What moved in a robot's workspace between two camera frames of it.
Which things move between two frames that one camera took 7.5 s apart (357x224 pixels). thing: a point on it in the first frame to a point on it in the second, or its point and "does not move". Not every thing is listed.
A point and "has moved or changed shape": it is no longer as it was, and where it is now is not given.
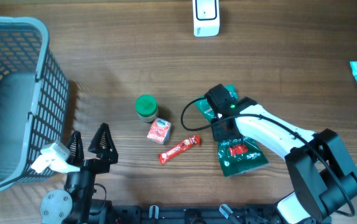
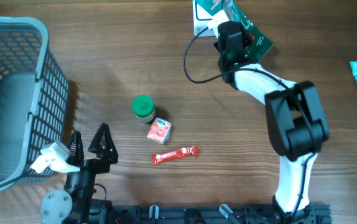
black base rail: x=193 y=213 does not move
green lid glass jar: x=147 y=107 does not move
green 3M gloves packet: x=239 y=154 to x=208 y=14
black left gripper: x=106 y=155 does not move
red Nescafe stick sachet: x=165 y=157 has moved or changed shape
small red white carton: x=160 y=131 does not move
